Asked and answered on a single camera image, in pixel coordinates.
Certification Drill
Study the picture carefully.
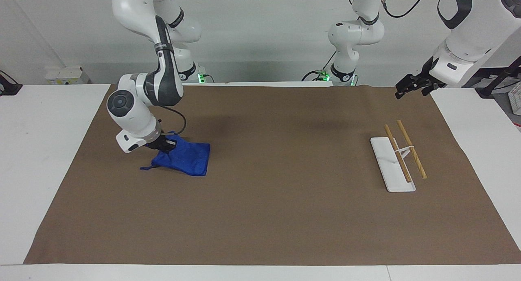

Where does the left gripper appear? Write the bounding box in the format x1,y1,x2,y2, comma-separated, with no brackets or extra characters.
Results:
394,56,447,100

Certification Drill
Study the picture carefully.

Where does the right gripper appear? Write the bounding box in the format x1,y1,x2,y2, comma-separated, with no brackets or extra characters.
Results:
145,134,171,153

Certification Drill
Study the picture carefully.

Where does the blue towel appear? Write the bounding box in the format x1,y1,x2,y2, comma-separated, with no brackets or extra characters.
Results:
140,130,211,177

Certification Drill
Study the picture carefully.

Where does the white rack with wooden rods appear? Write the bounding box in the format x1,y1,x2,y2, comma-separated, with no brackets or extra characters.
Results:
370,119,428,193

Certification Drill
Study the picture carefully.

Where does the black stand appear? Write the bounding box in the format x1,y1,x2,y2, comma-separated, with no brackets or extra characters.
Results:
475,55,521,99
0,69,23,97

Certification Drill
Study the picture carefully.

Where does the white cardboard box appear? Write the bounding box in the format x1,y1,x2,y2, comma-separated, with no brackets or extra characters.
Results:
44,66,92,85

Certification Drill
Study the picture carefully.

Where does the black cable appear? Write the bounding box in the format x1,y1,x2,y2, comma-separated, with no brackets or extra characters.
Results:
378,0,432,19
160,105,187,136
301,50,338,82

